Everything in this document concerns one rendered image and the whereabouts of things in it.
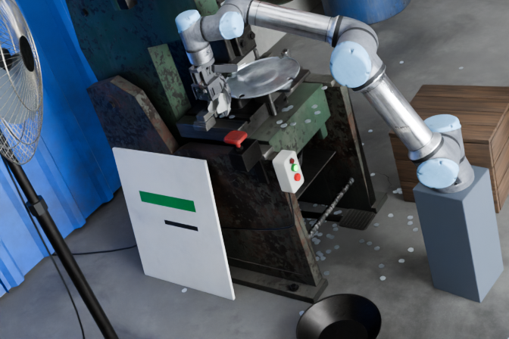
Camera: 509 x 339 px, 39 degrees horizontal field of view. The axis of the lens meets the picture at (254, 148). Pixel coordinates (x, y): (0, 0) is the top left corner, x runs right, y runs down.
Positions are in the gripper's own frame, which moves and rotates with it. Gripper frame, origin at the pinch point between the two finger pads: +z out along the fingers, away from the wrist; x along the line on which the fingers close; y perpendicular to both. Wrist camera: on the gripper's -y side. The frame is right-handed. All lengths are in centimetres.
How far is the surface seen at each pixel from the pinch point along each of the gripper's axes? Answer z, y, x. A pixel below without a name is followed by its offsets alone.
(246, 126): 16.5, -14.7, -8.3
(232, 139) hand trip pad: 9.3, 2.4, 0.6
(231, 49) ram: -7.3, -26.9, -15.2
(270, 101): 14.0, -28.0, -6.2
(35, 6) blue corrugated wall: -20, -39, -136
